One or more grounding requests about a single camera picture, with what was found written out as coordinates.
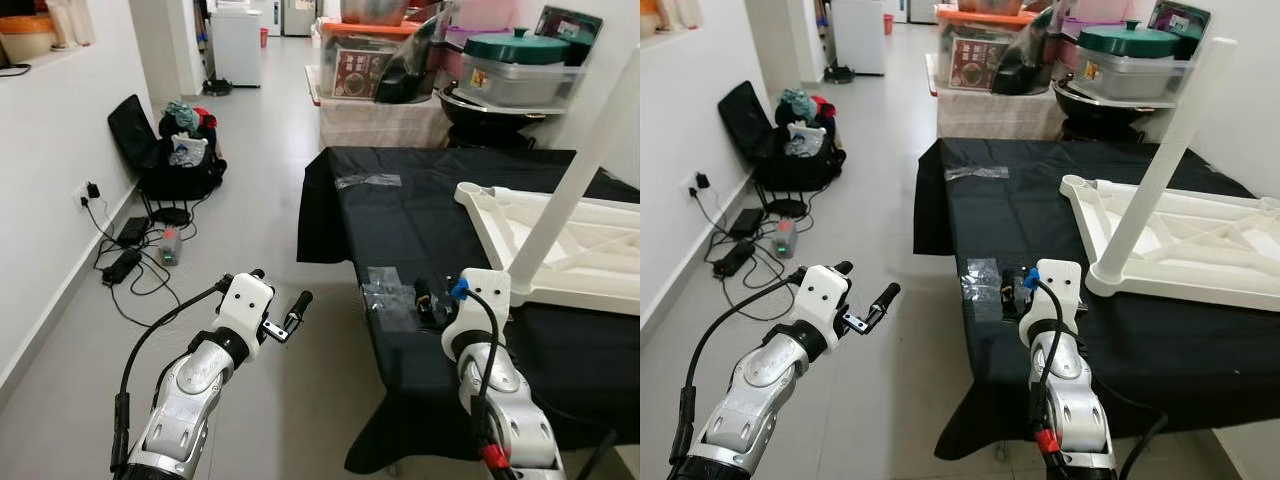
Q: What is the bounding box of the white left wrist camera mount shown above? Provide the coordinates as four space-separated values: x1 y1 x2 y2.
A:
215 273 276 346
800 265 853 336

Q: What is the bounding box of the black fabric bag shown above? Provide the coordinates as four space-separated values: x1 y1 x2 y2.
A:
752 110 846 193
140 120 228 201

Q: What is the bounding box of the beige cloth covered bench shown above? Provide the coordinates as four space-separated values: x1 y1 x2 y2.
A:
925 55 1066 141
308 65 451 149

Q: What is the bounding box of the black wok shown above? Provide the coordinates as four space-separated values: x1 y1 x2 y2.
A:
1053 78 1171 141
437 85 561 146

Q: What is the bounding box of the white cabinet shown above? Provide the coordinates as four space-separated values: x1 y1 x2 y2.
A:
830 0 886 76
210 5 263 88

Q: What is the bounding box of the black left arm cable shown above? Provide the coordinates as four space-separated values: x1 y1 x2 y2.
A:
110 278 233 476
670 268 809 466

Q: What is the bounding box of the white crumpled plastic bag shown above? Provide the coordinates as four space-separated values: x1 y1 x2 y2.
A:
168 135 209 168
783 122 827 159

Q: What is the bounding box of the framed picture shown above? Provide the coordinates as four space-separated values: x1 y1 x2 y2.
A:
1148 0 1213 56
533 5 604 66

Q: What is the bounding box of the red lidded plastic container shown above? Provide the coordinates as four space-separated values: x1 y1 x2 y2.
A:
1060 0 1136 41
445 0 521 46

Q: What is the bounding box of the orange lidded storage box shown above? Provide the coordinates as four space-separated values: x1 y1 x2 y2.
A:
318 20 421 101
935 5 1036 93

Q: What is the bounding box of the black tablecloth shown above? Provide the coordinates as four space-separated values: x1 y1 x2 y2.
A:
297 147 640 476
912 138 1280 461

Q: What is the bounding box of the glossy black bag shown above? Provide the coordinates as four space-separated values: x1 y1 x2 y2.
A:
990 10 1061 96
375 20 451 104

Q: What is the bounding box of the green pot with lid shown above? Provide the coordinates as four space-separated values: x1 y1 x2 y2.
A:
1078 20 1183 58
463 28 571 66

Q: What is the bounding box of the grey refrigerator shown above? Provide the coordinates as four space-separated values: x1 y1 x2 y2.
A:
280 0 316 36

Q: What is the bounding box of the white plastic table top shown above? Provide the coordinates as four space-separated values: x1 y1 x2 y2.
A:
1060 175 1280 313
453 182 640 316

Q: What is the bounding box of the white plastic table leg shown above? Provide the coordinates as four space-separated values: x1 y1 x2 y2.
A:
1085 38 1238 296
505 50 640 296

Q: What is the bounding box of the black folding chair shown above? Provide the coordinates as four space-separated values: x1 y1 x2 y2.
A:
107 95 161 216
718 80 776 201

